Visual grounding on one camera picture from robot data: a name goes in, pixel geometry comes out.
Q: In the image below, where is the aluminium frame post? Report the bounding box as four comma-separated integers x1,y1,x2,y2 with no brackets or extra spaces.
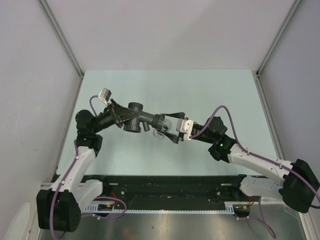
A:
37,0,84,79
257,0,303,73

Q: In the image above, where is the left aluminium frame post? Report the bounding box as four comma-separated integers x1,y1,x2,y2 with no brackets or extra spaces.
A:
37,0,84,79

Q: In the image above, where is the right aluminium frame post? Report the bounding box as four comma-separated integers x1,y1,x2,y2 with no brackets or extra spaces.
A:
257,0,303,73

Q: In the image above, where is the clear plastic threaded connector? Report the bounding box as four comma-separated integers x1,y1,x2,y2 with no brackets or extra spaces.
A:
151,114,173,140

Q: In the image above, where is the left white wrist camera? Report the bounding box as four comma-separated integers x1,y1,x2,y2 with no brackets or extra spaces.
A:
98,88,112,105

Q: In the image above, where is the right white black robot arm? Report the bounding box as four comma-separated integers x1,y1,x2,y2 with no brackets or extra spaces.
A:
159,112,320,213

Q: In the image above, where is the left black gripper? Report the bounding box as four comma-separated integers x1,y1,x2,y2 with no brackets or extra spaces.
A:
92,99,143,134

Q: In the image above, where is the white slotted cable duct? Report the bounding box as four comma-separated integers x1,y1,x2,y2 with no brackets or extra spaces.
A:
82,202,235,215

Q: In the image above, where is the dark grey pipe fitting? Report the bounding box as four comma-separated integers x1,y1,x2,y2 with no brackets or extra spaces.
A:
123,102,165,133

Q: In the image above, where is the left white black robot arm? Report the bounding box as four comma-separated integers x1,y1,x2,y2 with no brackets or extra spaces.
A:
36,99,140,232

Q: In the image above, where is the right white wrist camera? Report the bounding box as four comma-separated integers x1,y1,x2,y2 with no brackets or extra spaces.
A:
176,119,197,141

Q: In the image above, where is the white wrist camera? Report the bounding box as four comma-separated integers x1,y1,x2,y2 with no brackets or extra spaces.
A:
176,119,197,141
98,88,112,105

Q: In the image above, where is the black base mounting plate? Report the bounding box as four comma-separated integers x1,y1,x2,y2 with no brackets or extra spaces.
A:
51,174,262,218

